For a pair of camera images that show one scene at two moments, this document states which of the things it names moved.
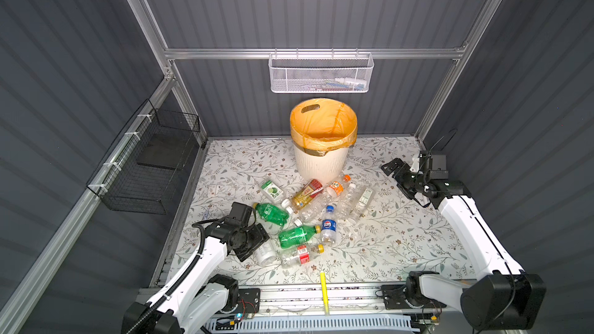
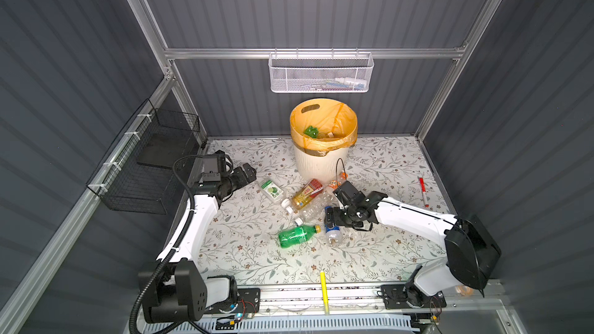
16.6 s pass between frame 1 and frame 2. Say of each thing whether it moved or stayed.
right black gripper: moved
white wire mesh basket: stayed
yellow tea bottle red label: stayed
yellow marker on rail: stayed
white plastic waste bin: stayed
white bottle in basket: stayed
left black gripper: moved
